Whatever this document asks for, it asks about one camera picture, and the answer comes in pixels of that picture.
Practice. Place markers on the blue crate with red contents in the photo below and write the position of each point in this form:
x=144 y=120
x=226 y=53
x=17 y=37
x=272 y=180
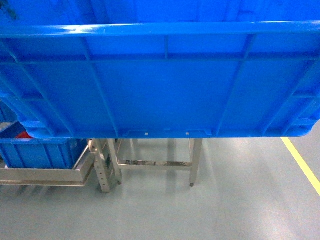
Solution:
x=21 y=151

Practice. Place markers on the large blue plastic crate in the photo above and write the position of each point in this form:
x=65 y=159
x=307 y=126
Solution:
x=161 y=68

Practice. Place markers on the stainless steel table frame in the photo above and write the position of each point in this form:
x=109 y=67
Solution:
x=192 y=166

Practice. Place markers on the stainless steel roller shelf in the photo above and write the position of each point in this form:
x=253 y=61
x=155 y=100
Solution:
x=98 y=155

